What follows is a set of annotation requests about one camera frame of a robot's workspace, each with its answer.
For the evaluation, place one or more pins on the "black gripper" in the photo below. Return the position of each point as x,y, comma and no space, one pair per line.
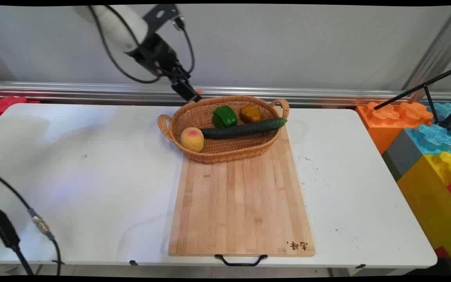
157,53

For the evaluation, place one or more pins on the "brown-yellow round fruit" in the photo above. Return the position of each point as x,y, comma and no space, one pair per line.
251,114

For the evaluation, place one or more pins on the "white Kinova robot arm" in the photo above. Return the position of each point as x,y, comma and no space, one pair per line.
118,25

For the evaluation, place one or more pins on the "green bell pepper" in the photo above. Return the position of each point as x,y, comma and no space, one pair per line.
224,116

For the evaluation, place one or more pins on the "yellow-pink peach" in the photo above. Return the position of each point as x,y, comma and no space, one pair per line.
192,139

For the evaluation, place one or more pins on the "dark green cucumber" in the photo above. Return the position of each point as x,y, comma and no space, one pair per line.
245,128

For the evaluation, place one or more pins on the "woven wicker basket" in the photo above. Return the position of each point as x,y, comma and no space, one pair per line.
225,150

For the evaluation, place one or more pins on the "red toy brick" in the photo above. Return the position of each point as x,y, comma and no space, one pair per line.
6,105

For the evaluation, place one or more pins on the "orange giant building block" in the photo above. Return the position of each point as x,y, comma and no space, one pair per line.
382,125

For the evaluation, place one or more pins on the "grey giant building block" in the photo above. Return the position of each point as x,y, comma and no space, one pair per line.
403,154

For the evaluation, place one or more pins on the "black tripod stand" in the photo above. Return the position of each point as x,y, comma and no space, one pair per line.
425,83

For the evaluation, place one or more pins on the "blue giant building block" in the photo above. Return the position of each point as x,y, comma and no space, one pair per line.
433,139

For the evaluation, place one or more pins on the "yellow giant building block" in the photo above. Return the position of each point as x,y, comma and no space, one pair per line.
433,203

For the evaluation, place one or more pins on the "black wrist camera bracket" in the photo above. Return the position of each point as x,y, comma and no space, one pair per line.
159,15

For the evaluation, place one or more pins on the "aluminium rail along wall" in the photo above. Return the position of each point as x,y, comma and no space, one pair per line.
92,92

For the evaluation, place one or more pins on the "slanted aluminium frame post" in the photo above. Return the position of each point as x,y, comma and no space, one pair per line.
437,51

